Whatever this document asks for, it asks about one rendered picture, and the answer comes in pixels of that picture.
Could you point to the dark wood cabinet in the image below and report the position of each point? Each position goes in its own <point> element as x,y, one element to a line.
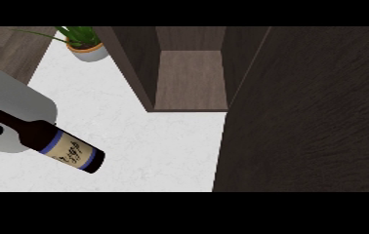
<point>189,78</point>

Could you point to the dark wood cabinet door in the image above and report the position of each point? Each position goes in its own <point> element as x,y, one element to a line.
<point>297,114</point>

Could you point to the dark wine bottle, beige label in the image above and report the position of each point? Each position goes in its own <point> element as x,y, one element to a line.
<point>52,141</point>

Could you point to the potted green plant, white pot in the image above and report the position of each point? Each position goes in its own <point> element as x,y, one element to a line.
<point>86,45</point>

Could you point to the dark wood panel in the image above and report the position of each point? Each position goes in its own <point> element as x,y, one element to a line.
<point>21,49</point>

